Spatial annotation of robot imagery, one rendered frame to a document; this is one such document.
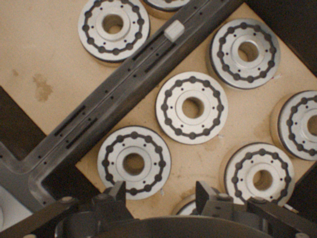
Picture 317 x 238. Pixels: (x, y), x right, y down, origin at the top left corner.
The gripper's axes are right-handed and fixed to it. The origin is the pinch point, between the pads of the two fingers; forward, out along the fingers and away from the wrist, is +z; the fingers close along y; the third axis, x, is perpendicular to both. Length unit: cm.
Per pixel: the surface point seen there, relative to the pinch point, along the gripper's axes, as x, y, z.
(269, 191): -3.9, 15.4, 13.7
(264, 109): 7.6, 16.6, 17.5
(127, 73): 10.6, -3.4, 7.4
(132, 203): -6.7, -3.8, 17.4
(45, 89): 10.5, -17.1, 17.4
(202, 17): 16.9, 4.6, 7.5
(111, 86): 9.3, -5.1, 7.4
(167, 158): 0.6, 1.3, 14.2
